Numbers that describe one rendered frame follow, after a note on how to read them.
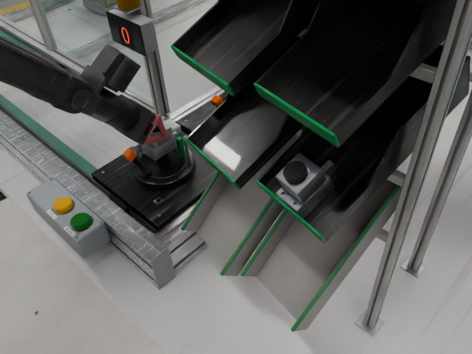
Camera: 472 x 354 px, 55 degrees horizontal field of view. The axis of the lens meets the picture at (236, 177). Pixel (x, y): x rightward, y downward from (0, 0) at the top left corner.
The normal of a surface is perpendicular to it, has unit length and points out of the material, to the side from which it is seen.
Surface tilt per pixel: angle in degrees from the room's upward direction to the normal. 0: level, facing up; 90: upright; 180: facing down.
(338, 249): 45
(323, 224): 25
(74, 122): 0
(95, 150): 0
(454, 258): 0
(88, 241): 90
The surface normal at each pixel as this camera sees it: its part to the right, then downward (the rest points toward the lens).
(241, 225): -0.60, -0.20
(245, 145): -0.38, -0.47
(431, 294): -0.05, -0.73
